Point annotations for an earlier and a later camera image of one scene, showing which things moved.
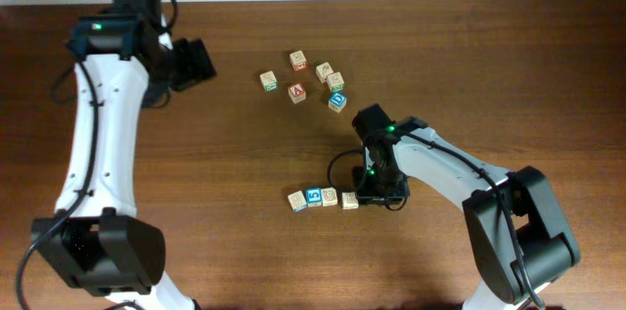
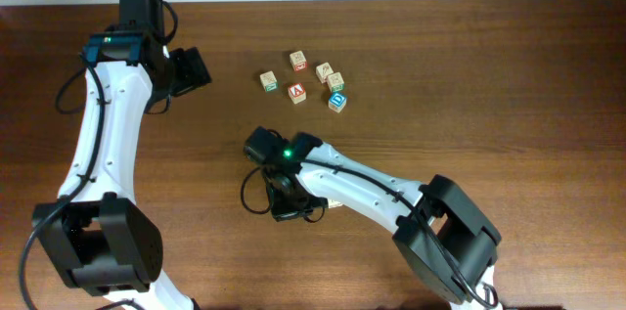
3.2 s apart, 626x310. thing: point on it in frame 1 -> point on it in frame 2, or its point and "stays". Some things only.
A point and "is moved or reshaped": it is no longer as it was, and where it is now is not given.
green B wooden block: [335, 81] stays
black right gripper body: [380, 185] -> [287, 205]
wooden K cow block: [349, 200] is moved or reshaped
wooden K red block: [323, 70] stays
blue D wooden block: [336, 102] stays
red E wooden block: [298, 61] stays
